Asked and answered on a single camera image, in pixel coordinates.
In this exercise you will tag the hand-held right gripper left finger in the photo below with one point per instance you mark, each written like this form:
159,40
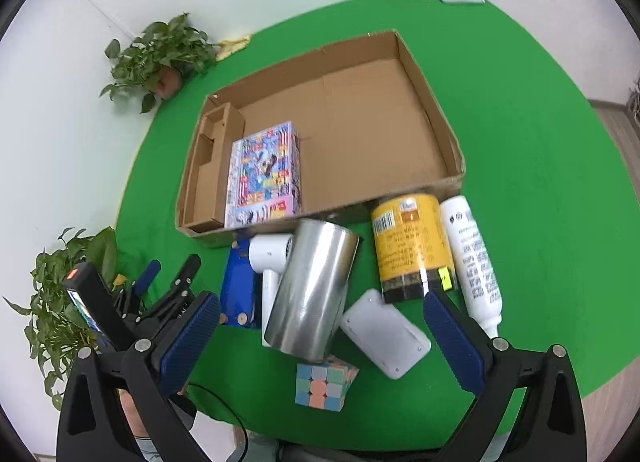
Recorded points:
192,337

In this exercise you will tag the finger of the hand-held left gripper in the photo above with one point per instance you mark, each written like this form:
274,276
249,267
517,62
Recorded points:
149,273
187,269

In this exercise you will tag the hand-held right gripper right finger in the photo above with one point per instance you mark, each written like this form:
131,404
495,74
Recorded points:
452,342

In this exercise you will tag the blue stapler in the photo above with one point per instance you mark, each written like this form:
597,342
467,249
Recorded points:
237,287

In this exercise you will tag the white hair dryer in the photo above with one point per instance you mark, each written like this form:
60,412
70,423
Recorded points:
265,249

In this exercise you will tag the white plastic bottle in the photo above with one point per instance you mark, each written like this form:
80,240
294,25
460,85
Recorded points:
472,257

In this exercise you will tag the yellow label jar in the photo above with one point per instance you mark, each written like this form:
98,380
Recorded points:
410,247

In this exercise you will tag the silver metal cylinder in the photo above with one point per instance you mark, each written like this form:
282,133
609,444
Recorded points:
312,292

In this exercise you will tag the brown cardboard box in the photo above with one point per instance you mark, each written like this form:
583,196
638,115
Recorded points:
350,107

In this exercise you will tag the person's left forearm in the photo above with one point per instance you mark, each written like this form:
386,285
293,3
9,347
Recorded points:
134,417

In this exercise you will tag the large leafy green plant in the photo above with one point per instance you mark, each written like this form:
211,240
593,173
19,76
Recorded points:
55,302

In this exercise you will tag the white rectangular plastic case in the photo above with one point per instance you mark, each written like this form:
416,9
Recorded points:
385,337

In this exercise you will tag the colourful printed flat box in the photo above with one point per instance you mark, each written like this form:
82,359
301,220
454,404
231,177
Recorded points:
262,172

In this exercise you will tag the pastel puzzle cube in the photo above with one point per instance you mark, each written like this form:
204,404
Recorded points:
320,384

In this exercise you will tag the green round tablecloth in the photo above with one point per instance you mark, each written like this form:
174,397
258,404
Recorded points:
540,182

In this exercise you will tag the small potted green plant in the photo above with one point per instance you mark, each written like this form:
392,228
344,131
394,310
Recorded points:
160,54

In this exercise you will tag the yellow crumpled cloth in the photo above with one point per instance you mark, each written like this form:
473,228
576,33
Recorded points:
232,47

